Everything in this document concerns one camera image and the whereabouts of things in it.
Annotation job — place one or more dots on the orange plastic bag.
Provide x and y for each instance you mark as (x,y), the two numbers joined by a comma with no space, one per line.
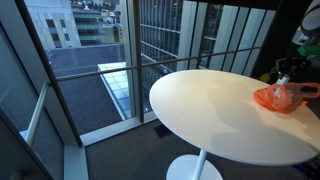
(268,101)

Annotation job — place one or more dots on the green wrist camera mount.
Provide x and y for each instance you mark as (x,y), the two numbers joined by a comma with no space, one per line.
(308,50)

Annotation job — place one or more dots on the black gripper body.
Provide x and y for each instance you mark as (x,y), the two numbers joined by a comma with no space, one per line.
(293,62)

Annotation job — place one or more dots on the dark horizontal window railing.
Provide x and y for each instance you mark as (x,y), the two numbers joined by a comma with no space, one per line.
(100,72)

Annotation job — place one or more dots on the white table pedestal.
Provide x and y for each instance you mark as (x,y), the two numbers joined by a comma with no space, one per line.
(186,168)

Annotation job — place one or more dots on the dark floor vent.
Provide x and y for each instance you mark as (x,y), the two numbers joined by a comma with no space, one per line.
(162,131)

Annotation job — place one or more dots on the yellow object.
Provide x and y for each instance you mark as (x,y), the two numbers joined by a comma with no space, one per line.
(265,78)

